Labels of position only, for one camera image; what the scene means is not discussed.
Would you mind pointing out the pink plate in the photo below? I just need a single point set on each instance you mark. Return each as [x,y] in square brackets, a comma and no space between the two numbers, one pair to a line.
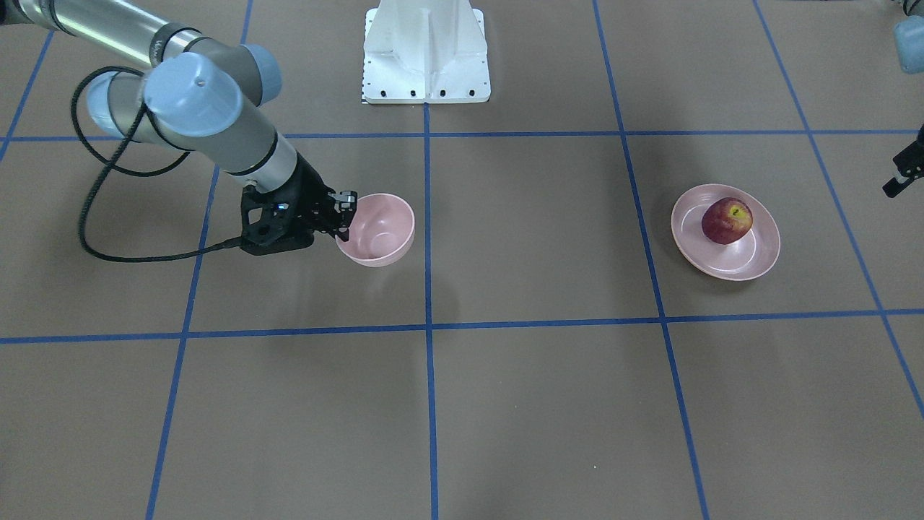
[747,258]

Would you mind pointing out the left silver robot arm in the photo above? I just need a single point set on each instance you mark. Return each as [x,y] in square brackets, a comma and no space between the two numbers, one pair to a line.
[908,41]

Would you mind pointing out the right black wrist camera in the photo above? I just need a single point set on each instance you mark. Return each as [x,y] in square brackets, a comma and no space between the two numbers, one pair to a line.
[272,222]

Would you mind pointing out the red apple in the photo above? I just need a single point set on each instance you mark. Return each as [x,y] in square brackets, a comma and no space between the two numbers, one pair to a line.
[727,220]

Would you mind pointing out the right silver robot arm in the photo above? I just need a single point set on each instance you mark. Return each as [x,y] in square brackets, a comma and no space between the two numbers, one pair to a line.
[196,94]

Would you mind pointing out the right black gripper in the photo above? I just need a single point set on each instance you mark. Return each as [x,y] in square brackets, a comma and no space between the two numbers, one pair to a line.
[308,191]

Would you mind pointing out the white camera mast base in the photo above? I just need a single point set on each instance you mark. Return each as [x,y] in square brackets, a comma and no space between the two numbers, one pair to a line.
[425,52]

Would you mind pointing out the pink bowl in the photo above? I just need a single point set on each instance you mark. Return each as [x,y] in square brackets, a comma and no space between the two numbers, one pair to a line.
[381,232]

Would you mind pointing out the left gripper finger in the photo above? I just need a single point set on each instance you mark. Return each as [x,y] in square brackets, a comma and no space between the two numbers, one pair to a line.
[908,168]

